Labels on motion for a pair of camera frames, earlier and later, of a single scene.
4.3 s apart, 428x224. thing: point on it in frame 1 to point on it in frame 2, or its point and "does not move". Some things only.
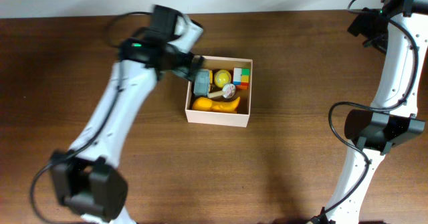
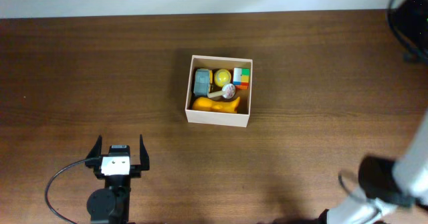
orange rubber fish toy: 205,103 does not move
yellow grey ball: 221,77 does not move
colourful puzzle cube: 241,77 does not move
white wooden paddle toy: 228,92 does not move
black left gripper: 186,69 to 136,169
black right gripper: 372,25 to 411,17
